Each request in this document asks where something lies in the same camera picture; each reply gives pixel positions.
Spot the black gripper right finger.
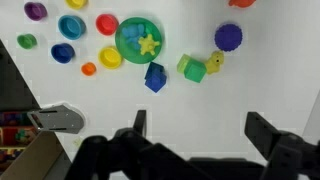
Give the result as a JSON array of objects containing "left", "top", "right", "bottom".
[{"left": 244, "top": 111, "right": 320, "bottom": 180}]

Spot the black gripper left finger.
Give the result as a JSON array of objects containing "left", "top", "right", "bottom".
[{"left": 64, "top": 109, "right": 208, "bottom": 180}]

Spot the orange toy object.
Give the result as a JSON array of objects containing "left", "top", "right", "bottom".
[{"left": 228, "top": 0, "right": 258, "bottom": 9}]

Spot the green plastic bowl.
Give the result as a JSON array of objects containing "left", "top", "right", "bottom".
[{"left": 114, "top": 16, "right": 164, "bottom": 65}]

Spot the grey metal mounting plate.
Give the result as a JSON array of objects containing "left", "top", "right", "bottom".
[{"left": 27, "top": 103, "right": 86, "bottom": 135}]

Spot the brown cardboard box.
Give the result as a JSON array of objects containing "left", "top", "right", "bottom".
[{"left": 0, "top": 130, "right": 66, "bottom": 180}]

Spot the small orange plastic cup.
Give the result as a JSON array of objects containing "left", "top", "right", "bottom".
[{"left": 81, "top": 61, "right": 97, "bottom": 77}]

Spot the bright blue cube block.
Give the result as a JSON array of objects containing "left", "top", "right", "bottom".
[{"left": 144, "top": 71, "right": 168, "bottom": 94}]

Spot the yellow plastic cup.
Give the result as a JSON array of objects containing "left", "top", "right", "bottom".
[
  {"left": 64, "top": 0, "right": 89, "bottom": 10},
  {"left": 97, "top": 45, "right": 124, "bottom": 70}
]

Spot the dark blue cube block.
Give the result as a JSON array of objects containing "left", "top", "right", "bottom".
[{"left": 144, "top": 61, "right": 165, "bottom": 81}]

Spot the dark blue plastic cup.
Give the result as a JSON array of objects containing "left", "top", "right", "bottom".
[{"left": 50, "top": 42, "right": 76, "bottom": 64}]

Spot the yellow toy block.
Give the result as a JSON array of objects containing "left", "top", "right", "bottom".
[{"left": 204, "top": 50, "right": 225, "bottom": 75}]

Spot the yellow gear toy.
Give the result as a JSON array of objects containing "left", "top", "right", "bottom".
[{"left": 137, "top": 33, "right": 161, "bottom": 57}]

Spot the light green cube block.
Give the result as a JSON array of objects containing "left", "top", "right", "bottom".
[{"left": 176, "top": 53, "right": 193, "bottom": 74}]

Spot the purple bumpy ball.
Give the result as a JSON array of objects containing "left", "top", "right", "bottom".
[{"left": 214, "top": 22, "right": 244, "bottom": 53}]

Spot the light blue toy piece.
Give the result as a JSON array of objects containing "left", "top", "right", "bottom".
[{"left": 121, "top": 23, "right": 148, "bottom": 51}]

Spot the red plastic cup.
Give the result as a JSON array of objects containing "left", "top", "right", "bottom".
[{"left": 95, "top": 13, "right": 120, "bottom": 36}]

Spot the light blue plastic cup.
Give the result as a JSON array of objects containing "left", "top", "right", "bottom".
[{"left": 57, "top": 14, "right": 87, "bottom": 41}]

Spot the small green plastic cup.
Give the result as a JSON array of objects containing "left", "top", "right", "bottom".
[{"left": 16, "top": 33, "right": 38, "bottom": 50}]

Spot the purple plastic cup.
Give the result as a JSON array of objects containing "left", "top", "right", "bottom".
[{"left": 23, "top": 1, "right": 48, "bottom": 22}]

